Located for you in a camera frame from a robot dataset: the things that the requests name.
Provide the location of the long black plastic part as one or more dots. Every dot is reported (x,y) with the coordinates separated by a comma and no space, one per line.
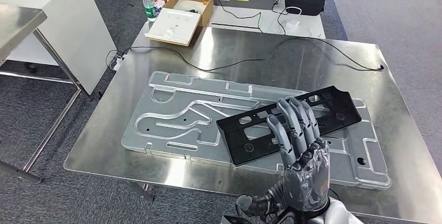
(248,143)

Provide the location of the aluminium fixture plate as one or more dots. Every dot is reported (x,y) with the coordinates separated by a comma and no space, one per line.
(179,88)

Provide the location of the brown cardboard box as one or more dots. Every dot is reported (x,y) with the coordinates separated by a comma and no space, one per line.
(207,12)

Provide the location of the stainless steel side table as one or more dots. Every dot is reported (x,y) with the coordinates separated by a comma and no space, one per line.
(17,25)

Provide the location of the white cabinet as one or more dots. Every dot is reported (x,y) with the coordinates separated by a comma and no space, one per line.
(76,25)

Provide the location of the white table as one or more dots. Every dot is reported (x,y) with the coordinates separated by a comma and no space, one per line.
(241,20)

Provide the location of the clear bottle with green label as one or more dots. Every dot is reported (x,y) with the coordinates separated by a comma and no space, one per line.
(149,6)

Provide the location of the stainless steel workbench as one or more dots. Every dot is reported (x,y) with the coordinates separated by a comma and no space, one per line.
(103,146)

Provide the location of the white power plug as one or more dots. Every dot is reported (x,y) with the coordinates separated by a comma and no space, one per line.
(118,63)

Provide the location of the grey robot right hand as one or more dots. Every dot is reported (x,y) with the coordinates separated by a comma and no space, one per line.
(307,181)

